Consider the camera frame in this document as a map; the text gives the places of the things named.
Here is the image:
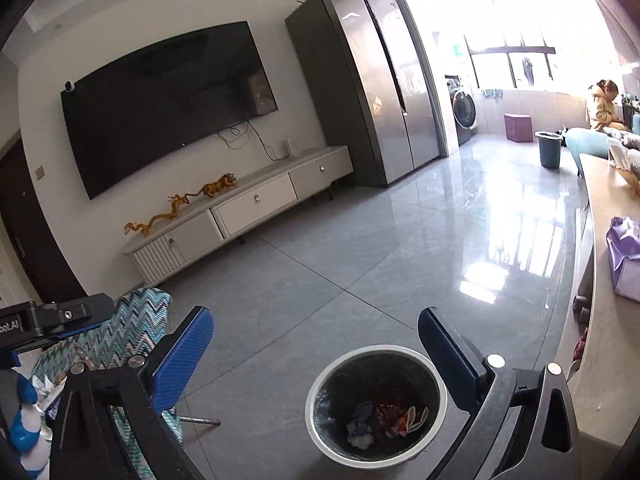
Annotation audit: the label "purple plastic bag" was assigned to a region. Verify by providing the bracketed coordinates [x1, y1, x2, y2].
[606, 216, 640, 302]

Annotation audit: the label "zigzag patterned tablecloth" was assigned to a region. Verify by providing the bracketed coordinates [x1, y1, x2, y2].
[30, 287, 185, 443]

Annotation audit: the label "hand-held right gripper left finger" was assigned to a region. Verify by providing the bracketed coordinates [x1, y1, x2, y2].
[50, 305, 216, 480]

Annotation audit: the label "grey bucket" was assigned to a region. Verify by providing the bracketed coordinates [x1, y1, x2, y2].
[535, 131, 565, 169]

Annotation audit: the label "golden tiger figurine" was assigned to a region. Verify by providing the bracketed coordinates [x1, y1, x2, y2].
[200, 174, 238, 198]

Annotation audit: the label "television cables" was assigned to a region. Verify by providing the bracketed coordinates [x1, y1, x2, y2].
[217, 120, 277, 157]

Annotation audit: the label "grey-blue crumpled wrapper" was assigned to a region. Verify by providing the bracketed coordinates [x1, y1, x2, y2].
[347, 402, 376, 436]

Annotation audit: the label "teal armchair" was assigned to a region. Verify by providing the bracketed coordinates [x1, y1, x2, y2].
[565, 127, 612, 179]

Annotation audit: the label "grey side-by-side refrigerator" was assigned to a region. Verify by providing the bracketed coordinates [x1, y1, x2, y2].
[285, 0, 441, 189]

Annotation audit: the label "dark brown entrance door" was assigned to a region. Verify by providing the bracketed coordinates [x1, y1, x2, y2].
[0, 137, 89, 307]

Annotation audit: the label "white round trash bin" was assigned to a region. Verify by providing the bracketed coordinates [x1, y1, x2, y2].
[305, 344, 448, 463]

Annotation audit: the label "purple cube stool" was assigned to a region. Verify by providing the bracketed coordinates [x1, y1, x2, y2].
[504, 113, 536, 142]

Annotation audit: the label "person's left hand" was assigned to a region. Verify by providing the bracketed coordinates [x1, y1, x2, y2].
[9, 372, 52, 479]

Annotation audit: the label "red snack wrapper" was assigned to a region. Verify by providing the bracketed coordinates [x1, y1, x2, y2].
[375, 402, 431, 434]

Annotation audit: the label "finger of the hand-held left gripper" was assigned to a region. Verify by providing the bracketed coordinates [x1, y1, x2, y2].
[32, 293, 116, 347]

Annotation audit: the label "beige marble table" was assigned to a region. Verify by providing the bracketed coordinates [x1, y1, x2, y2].
[550, 152, 640, 461]

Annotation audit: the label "grey front-load washing machine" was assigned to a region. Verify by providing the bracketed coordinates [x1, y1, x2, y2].
[445, 74, 479, 146]

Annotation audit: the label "large black wall television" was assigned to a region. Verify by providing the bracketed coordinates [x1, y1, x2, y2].
[61, 21, 279, 201]

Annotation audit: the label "white television cabinet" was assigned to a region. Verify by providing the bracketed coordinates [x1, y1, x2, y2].
[122, 146, 354, 286]

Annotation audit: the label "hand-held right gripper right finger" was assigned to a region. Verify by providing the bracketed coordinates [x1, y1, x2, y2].
[417, 307, 583, 480]

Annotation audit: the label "golden dragon figurine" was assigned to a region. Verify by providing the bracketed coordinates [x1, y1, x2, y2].
[124, 194, 193, 236]

